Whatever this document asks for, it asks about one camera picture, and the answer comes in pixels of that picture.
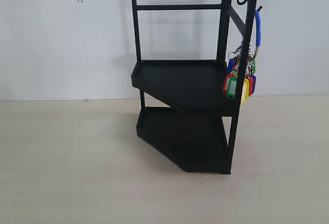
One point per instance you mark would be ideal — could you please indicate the black two-tier corner shelf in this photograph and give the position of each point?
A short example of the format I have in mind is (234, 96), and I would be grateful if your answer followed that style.
(184, 113)

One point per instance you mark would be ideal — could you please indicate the colourful key tag bunch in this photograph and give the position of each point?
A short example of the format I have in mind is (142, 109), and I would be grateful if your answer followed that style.
(250, 79)

